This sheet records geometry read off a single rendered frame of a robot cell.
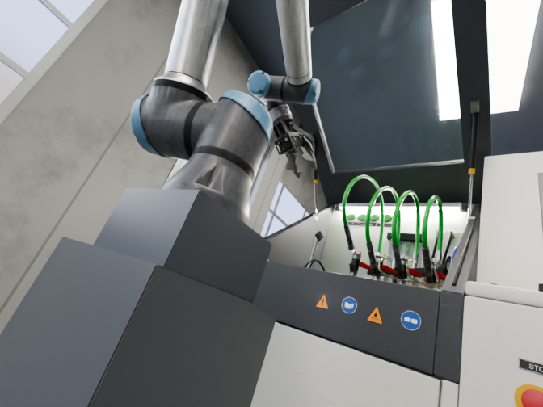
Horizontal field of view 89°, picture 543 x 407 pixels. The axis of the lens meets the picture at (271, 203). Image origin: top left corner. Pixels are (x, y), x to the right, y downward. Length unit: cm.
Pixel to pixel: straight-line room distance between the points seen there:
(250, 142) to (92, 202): 176
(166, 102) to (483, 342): 71
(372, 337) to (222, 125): 54
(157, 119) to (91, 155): 162
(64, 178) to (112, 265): 177
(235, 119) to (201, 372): 36
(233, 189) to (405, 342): 47
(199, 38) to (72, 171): 162
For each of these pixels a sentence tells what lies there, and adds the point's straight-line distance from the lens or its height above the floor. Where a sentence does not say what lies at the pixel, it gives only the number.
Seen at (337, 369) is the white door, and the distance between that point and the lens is 73.
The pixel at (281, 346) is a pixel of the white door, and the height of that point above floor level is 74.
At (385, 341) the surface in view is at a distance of 70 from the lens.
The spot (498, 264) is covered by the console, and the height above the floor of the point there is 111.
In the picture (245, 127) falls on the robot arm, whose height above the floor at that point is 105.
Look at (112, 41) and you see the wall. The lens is 241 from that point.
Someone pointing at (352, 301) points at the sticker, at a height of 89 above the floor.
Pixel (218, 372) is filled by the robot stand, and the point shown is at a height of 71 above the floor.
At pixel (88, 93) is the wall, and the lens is 223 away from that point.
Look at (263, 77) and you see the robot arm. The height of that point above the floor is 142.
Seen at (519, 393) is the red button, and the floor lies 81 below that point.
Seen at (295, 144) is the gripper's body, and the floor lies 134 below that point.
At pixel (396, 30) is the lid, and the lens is 125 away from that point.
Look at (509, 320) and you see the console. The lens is 68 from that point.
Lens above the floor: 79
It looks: 22 degrees up
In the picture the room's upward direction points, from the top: 19 degrees clockwise
